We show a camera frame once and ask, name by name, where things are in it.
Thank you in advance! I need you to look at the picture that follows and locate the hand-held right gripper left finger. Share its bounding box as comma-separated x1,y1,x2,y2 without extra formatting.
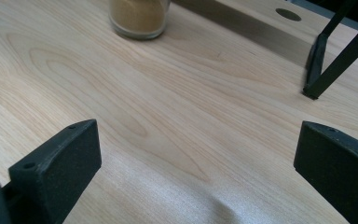
2,119,103,224

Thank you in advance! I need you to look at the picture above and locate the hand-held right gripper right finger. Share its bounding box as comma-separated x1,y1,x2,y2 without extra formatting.
293,120,358,224

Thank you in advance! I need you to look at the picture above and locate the glass jar of brown powder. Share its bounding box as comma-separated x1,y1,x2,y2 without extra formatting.
108,0,172,40

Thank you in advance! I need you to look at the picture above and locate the black metal stand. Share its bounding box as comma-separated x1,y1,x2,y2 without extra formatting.
302,0,358,101

